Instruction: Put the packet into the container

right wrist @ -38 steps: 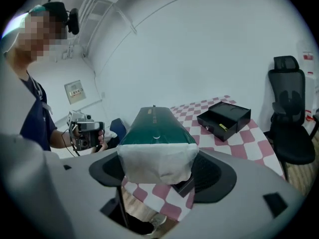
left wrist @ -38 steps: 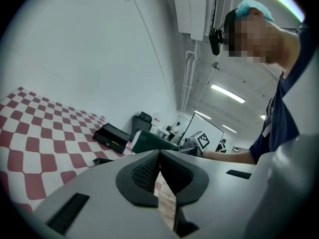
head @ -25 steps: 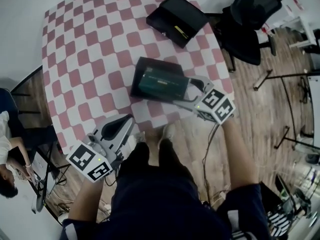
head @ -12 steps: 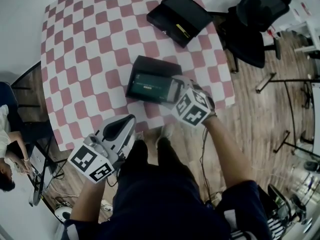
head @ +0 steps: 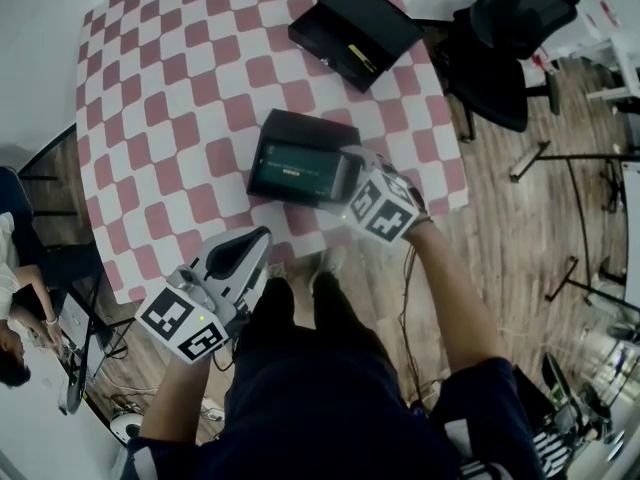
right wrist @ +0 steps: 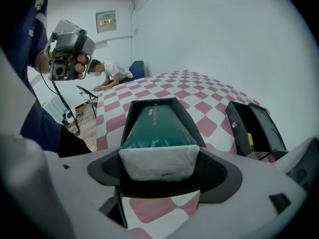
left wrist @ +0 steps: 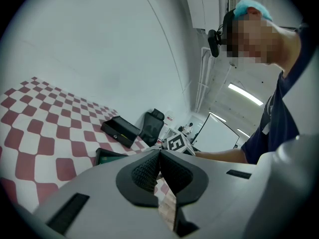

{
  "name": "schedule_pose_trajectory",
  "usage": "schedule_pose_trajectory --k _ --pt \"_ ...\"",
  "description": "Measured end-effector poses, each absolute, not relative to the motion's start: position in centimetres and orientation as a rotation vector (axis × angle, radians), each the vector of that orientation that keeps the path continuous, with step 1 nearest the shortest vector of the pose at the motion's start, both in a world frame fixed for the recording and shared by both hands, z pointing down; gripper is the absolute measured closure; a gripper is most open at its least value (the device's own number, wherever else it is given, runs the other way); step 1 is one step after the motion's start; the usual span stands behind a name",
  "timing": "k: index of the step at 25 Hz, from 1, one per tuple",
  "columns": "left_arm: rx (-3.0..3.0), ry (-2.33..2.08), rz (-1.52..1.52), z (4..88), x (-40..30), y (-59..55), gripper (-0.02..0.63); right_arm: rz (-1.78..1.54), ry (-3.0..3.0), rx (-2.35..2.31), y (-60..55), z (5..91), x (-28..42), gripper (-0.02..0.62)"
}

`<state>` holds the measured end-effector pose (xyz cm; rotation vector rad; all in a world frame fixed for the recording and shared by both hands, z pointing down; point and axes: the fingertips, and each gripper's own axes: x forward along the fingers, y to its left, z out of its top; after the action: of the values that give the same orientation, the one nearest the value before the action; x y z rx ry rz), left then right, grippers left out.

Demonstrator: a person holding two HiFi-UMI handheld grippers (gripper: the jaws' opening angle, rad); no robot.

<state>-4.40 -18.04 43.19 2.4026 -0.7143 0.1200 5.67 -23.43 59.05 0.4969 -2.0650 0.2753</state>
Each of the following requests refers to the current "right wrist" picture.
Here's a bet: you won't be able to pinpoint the person's left hand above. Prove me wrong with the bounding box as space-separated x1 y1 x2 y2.
75 53 90 79

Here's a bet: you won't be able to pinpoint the green box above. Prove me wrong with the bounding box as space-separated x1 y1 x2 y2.
118 105 200 183

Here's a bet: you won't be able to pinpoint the black folding stand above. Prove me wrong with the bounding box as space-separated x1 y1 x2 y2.
75 84 99 120

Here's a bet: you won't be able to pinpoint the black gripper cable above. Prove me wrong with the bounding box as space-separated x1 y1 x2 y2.
39 53 81 135

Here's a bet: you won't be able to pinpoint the grey fisheye gripper camera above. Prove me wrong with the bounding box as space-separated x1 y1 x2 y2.
47 58 69 82

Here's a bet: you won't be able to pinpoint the person's black trousers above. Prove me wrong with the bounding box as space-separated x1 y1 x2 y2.
58 125 92 158

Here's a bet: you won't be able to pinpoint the grey wall electrical panel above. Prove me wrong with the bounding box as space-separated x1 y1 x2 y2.
95 9 118 34

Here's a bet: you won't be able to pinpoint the small white floor device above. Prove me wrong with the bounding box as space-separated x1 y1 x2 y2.
62 107 77 128

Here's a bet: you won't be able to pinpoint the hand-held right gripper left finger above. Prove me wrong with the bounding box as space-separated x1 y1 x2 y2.
43 147 155 239

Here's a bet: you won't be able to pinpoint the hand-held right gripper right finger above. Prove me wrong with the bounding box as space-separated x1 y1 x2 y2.
169 147 308 239

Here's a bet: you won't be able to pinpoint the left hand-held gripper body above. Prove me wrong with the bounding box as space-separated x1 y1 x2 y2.
44 19 97 82

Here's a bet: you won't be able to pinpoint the person's left forearm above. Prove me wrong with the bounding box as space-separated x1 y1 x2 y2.
34 50 51 74

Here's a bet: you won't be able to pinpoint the white lanyard strap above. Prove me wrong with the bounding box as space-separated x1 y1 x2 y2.
34 0 48 27

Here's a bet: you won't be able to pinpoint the red and white checkered tablecloth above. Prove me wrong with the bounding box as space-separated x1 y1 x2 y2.
95 69 276 239

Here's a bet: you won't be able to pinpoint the operator in blue shirt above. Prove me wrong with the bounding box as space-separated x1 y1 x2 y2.
0 0 63 154

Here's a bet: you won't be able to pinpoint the blue chair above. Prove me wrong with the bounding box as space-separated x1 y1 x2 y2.
129 60 146 81

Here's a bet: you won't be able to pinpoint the black box with knob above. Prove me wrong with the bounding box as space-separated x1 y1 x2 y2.
225 100 290 162

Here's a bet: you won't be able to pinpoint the white wall conduit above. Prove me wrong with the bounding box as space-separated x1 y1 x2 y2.
126 0 172 67

